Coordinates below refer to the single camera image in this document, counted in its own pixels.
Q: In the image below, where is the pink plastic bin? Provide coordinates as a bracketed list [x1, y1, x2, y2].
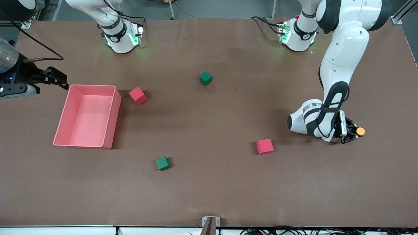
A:
[53, 85, 122, 150]

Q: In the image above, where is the pink cube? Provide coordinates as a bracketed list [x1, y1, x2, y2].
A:
[256, 138, 274, 155]
[129, 86, 148, 105]

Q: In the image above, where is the large table cover sheet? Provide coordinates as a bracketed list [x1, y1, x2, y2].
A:
[0, 17, 418, 228]

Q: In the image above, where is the green cube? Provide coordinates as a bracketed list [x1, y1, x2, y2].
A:
[155, 156, 170, 171]
[199, 71, 213, 86]

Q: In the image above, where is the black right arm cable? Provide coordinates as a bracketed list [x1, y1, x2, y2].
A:
[11, 21, 64, 62]

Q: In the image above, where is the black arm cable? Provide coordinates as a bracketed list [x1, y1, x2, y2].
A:
[11, 21, 64, 62]
[315, 65, 350, 138]

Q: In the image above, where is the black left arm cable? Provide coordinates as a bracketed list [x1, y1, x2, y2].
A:
[315, 65, 350, 138]

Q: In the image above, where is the white table edge rail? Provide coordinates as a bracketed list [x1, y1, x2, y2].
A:
[0, 225, 242, 235]

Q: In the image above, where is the metal table edge bracket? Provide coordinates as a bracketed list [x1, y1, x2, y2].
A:
[202, 216, 221, 227]

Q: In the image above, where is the brown mounting post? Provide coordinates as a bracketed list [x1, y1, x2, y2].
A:
[200, 217, 217, 235]

